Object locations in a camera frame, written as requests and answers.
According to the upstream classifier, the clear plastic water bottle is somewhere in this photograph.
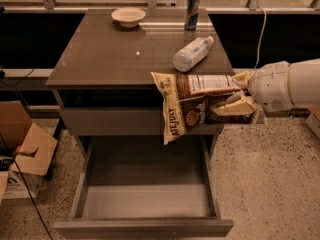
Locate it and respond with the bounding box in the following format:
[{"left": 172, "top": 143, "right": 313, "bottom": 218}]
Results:
[{"left": 173, "top": 36, "right": 214, "bottom": 72}]

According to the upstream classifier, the blue energy drink can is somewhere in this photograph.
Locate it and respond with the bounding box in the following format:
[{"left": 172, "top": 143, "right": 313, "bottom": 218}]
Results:
[{"left": 184, "top": 0, "right": 200, "bottom": 31}]

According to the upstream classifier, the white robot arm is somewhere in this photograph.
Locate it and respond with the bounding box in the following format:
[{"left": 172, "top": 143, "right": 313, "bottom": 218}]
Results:
[{"left": 210, "top": 59, "right": 320, "bottom": 116}]

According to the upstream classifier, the brown chip bag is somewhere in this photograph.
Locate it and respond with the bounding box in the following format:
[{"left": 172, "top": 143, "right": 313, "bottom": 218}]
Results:
[{"left": 151, "top": 72, "right": 262, "bottom": 145}]

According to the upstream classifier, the grey drawer cabinet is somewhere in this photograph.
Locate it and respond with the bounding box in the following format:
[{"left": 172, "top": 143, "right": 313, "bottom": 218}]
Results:
[{"left": 46, "top": 9, "right": 233, "bottom": 154}]

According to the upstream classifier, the open grey middle drawer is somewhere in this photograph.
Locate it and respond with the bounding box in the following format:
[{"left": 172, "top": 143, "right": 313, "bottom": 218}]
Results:
[{"left": 54, "top": 136, "right": 233, "bottom": 239}]

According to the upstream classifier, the white cable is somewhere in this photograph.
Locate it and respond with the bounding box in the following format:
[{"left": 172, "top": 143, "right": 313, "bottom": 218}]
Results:
[{"left": 253, "top": 6, "right": 268, "bottom": 71}]

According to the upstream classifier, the cardboard box at right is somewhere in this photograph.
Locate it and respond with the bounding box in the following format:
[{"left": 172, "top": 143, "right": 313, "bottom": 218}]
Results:
[{"left": 306, "top": 105, "right": 320, "bottom": 139}]

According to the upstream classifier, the black cable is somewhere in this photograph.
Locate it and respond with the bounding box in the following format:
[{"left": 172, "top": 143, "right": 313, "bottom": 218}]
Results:
[{"left": 0, "top": 132, "right": 55, "bottom": 240}]

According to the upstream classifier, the open cardboard box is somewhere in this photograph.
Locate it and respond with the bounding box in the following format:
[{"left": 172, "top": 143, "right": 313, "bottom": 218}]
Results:
[{"left": 0, "top": 101, "right": 57, "bottom": 202}]

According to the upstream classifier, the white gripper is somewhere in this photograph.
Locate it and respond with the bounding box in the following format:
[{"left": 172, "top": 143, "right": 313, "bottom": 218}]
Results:
[{"left": 210, "top": 61, "right": 293, "bottom": 116}]

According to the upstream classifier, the white bowl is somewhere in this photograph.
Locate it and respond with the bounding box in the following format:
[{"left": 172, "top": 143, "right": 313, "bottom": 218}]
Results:
[{"left": 111, "top": 7, "right": 146, "bottom": 28}]

